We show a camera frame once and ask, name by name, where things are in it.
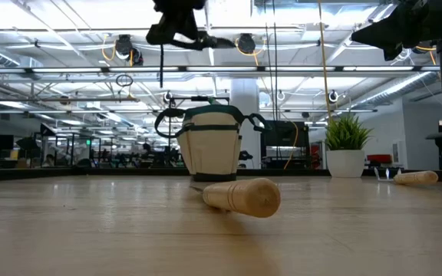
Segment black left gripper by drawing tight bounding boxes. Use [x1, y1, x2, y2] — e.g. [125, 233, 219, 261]
[146, 0, 237, 51]

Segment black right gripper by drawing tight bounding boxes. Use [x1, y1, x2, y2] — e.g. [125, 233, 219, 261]
[351, 0, 440, 61]

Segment wooden-handled hand rake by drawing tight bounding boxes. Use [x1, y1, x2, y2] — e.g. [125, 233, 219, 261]
[373, 166, 440, 186]

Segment narrow wooden-handled steel trowel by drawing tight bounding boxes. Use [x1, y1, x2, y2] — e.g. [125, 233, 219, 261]
[189, 177, 282, 219]

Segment cream green canvas gardening bag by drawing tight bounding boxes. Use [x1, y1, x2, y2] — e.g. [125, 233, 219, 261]
[153, 103, 272, 182]

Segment long ceiling light strip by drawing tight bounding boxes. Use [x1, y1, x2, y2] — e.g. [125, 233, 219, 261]
[0, 65, 440, 74]

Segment white building column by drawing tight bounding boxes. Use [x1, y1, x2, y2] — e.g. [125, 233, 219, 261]
[229, 78, 262, 170]

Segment red seat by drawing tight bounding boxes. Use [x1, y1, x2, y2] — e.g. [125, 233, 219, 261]
[366, 153, 394, 166]

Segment artificial plant in white pot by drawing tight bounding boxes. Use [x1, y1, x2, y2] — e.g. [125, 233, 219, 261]
[324, 113, 374, 179]

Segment background robot workstation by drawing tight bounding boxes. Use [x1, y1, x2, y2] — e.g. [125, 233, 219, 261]
[15, 122, 103, 169]

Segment black ceiling cord reel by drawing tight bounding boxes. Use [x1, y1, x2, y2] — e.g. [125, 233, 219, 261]
[114, 34, 144, 67]
[235, 33, 259, 55]

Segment hanging yellow power cord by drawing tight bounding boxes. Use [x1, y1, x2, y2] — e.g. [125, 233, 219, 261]
[316, 0, 334, 124]

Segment yellow cable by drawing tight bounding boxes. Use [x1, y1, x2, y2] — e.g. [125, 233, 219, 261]
[283, 121, 299, 170]

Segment black aluminium table frame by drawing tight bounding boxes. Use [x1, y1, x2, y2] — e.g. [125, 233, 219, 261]
[0, 167, 442, 183]

